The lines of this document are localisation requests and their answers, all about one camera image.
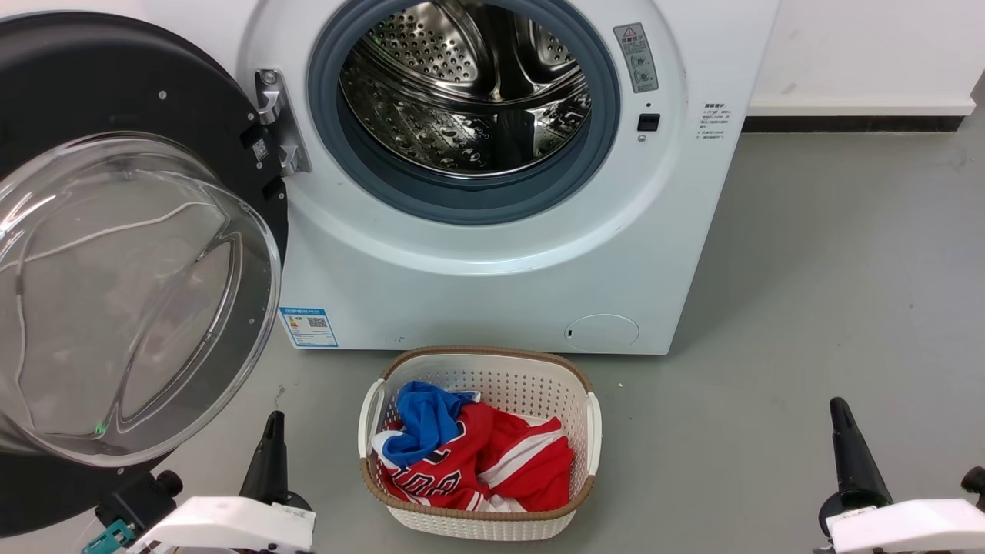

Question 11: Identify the white front-load washing machine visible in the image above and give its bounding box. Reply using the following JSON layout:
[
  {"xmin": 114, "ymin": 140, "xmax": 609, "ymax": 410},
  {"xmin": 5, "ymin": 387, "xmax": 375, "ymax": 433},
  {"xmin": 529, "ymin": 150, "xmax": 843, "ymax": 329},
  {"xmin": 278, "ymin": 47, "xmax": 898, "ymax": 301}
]
[{"xmin": 142, "ymin": 0, "xmax": 780, "ymax": 356}]

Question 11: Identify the stainless steel washer drum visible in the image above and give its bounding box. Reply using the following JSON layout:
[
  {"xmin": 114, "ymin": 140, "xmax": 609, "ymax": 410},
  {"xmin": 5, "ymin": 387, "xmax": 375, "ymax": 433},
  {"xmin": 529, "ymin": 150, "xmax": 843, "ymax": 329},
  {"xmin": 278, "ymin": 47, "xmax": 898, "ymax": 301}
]
[{"xmin": 339, "ymin": 0, "xmax": 593, "ymax": 179}]

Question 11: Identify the blue energy label sticker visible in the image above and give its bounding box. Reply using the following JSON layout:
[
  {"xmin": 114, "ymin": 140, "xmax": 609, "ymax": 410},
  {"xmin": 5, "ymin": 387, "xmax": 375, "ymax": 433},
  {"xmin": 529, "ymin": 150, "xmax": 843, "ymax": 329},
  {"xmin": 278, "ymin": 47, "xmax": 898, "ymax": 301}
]
[{"xmin": 279, "ymin": 307, "xmax": 339, "ymax": 349}]

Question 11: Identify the blue garment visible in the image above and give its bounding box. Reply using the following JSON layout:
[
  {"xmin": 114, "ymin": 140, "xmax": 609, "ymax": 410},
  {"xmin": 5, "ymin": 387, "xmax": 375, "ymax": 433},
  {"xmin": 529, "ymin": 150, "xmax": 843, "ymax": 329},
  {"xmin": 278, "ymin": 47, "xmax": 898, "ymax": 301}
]
[{"xmin": 382, "ymin": 381, "xmax": 482, "ymax": 469}]

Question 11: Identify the black round glass washer door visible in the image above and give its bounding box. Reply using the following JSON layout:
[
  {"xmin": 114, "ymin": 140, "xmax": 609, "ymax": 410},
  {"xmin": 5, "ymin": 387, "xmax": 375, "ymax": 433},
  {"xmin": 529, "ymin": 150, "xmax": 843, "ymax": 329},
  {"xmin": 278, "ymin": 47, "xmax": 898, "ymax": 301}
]
[{"xmin": 0, "ymin": 11, "xmax": 290, "ymax": 539}]

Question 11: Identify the red white basketball jersey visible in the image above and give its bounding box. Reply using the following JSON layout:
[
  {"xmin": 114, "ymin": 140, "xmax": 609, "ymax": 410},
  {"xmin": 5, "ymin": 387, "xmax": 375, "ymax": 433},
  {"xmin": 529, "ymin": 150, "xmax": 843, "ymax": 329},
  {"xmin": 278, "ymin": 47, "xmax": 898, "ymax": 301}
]
[{"xmin": 372, "ymin": 402, "xmax": 575, "ymax": 514}]

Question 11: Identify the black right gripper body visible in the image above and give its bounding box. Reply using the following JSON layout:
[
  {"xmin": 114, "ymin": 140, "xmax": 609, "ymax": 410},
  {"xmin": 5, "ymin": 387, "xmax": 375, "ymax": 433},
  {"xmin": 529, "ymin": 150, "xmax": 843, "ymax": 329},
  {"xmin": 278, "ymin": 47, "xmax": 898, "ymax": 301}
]
[{"xmin": 816, "ymin": 492, "xmax": 878, "ymax": 554}]

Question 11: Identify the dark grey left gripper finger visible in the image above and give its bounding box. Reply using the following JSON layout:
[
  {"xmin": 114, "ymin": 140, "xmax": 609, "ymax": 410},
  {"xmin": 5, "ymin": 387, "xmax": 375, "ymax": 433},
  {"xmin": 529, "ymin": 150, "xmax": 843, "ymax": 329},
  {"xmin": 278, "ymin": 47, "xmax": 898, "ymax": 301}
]
[{"xmin": 239, "ymin": 410, "xmax": 290, "ymax": 506}]

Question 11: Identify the black text sticker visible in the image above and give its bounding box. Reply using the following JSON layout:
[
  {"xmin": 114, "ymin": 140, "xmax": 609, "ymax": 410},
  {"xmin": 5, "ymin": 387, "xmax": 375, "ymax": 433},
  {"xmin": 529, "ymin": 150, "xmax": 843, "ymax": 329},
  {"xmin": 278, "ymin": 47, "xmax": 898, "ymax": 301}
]
[{"xmin": 699, "ymin": 102, "xmax": 730, "ymax": 141}]

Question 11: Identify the round white filter cover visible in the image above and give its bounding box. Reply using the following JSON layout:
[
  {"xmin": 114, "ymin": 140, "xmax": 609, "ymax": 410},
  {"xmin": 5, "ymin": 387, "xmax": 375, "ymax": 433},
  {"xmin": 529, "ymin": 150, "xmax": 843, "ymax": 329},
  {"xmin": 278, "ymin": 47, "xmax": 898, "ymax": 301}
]
[{"xmin": 565, "ymin": 313, "xmax": 641, "ymax": 353}]

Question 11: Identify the white woven-rim laundry basket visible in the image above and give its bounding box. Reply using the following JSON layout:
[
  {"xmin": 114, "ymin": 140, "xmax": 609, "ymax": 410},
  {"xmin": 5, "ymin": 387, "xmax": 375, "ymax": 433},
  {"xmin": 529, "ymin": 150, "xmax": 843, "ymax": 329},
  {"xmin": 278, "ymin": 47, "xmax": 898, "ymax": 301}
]
[{"xmin": 358, "ymin": 345, "xmax": 603, "ymax": 542}]

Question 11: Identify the teal connector plug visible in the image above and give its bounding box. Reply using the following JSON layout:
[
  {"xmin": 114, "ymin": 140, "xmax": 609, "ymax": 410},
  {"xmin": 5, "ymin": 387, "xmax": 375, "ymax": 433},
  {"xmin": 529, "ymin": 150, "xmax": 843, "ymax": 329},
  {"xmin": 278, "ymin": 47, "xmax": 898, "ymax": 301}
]
[{"xmin": 80, "ymin": 520, "xmax": 137, "ymax": 554}]

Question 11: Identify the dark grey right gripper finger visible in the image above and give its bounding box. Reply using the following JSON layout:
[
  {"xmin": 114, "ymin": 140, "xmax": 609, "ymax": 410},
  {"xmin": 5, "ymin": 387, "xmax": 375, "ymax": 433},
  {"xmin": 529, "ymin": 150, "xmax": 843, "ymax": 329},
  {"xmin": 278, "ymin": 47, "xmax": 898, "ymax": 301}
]
[{"xmin": 829, "ymin": 396, "xmax": 894, "ymax": 510}]

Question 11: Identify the white floor cable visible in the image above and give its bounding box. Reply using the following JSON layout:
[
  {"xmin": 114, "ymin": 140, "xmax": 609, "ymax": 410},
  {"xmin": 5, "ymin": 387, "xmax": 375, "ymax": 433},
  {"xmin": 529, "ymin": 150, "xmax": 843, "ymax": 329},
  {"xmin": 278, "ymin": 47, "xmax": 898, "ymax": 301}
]
[{"xmin": 0, "ymin": 201, "xmax": 225, "ymax": 270}]

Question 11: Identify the grey warning label sticker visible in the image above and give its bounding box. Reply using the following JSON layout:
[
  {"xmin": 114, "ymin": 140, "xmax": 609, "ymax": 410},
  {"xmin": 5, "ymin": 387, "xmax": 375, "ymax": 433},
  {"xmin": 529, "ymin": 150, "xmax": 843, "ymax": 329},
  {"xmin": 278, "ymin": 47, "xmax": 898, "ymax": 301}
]
[{"xmin": 613, "ymin": 22, "xmax": 660, "ymax": 95}]

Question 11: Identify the silver metal door hinge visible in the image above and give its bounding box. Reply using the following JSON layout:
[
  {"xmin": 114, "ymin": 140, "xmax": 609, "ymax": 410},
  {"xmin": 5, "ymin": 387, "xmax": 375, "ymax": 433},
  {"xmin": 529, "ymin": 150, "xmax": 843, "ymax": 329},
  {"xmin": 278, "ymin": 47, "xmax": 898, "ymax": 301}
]
[{"xmin": 254, "ymin": 68, "xmax": 312, "ymax": 178}]

